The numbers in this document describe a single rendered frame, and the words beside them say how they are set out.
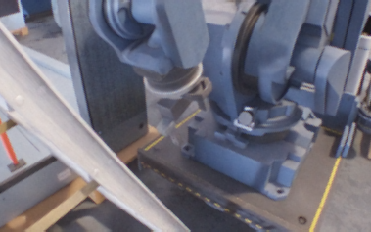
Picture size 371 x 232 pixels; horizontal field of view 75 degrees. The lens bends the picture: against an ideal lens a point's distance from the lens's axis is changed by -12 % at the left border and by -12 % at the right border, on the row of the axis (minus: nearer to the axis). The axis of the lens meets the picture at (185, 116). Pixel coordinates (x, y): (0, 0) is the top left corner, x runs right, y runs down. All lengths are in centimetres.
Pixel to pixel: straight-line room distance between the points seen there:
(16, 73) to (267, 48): 63
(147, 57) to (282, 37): 41
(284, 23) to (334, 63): 19
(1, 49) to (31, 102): 9
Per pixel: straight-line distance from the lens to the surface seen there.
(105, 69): 141
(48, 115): 47
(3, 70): 43
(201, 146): 121
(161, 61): 52
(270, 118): 109
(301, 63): 87
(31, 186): 146
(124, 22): 53
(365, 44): 186
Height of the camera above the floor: 122
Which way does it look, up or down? 33 degrees down
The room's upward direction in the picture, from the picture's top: straight up
